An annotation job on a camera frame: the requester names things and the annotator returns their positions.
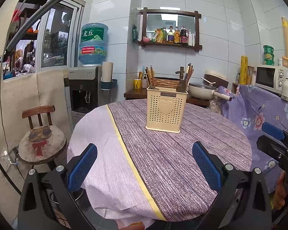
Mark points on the yellow plastic wrap roll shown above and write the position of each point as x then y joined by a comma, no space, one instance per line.
244,69

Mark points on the dark wooden counter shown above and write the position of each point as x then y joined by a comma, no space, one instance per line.
134,94

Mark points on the brown wooden chopstick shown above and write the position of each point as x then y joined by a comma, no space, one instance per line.
192,73
147,75
190,76
150,77

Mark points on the sliding glass window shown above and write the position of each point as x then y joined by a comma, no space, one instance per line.
56,36

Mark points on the yellow seasoning packet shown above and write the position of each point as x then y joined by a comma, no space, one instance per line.
158,36

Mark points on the stack of green noodle cups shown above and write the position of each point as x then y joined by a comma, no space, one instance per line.
268,54

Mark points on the round cat print cushion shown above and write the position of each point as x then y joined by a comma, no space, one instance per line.
42,143

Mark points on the blue label glass bottle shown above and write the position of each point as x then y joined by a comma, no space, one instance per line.
170,35

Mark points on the grey water dispenser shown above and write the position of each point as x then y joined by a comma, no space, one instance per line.
85,93

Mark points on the paisley patterned cloth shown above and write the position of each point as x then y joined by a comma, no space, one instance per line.
214,106

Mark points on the beige cloth panel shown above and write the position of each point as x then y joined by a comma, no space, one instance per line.
16,100

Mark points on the brown and white rice cooker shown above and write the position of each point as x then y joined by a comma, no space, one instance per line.
217,77

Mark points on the cream pan with lid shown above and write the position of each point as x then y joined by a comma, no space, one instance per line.
201,90

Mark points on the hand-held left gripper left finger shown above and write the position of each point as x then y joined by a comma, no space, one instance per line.
82,167

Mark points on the purple floral cloth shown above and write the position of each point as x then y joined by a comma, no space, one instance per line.
252,110

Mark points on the green hanging pouch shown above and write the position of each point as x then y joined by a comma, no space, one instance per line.
134,34

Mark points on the grey camera boom pole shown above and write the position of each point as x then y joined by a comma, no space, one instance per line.
36,16

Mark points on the yellow mug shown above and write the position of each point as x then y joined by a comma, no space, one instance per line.
137,83

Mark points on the dark soy sauce bottle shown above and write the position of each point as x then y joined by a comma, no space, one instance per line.
183,37

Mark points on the white microwave oven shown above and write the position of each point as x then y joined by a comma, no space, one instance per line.
266,77

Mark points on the dark wooden wall shelf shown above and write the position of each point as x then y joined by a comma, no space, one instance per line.
169,45

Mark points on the white squeeze bottle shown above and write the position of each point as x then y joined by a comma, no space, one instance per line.
191,38

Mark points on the white paper towel roll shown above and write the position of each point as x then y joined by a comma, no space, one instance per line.
107,70

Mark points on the woven brown basin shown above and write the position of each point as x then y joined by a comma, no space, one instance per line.
168,81

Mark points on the green oil bottle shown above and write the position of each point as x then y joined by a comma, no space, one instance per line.
164,35

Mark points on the pink small jar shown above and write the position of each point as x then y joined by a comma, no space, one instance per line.
146,39

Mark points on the white ladle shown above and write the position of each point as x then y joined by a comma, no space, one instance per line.
207,80

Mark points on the purple striped tablecloth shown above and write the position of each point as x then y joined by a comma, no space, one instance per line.
158,167

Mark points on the cream plastic utensil holder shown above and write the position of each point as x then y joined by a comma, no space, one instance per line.
166,119

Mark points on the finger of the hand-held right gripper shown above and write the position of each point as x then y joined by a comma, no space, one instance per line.
273,130
271,146

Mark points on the yellow label glass bottle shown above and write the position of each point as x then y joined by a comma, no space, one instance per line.
177,36

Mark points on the bronze faucet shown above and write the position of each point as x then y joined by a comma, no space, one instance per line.
180,71

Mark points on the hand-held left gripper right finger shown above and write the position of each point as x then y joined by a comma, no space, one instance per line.
206,167

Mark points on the blue water bottle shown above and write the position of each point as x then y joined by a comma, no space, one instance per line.
93,43

